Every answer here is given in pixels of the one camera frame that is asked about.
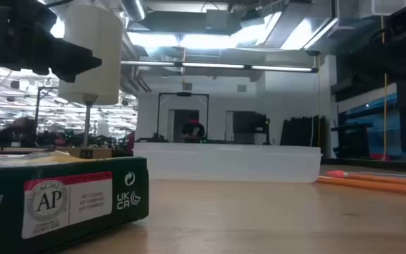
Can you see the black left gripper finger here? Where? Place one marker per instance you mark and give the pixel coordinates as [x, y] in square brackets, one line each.
[72, 60]

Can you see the orange pencil with pink eraser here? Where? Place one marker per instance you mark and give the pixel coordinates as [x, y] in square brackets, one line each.
[382, 177]

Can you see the white shade lamp wooden base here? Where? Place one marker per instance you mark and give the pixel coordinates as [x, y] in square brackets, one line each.
[90, 53]

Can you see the person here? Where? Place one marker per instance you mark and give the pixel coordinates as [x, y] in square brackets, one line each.
[25, 130]
[193, 130]

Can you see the yellow vertical pole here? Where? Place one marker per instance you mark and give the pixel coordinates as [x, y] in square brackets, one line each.
[385, 123]

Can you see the black equipment rack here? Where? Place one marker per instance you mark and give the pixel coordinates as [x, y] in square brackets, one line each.
[351, 141]

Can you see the long tube light bar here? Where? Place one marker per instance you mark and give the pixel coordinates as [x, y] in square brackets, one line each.
[210, 65]

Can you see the black curtain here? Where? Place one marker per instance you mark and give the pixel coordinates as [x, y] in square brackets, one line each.
[301, 130]

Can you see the clear plastic pencil box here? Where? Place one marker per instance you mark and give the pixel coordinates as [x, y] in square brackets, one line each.
[224, 164]

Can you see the black cabinet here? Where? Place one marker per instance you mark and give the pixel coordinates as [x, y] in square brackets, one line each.
[249, 123]

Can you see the thin black stand frame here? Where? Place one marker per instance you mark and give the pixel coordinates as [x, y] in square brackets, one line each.
[37, 113]

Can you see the black robot station frame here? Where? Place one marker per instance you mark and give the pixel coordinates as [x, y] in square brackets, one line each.
[158, 116]

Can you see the black aluminium table frame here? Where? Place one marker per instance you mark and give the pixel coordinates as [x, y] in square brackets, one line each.
[365, 163]

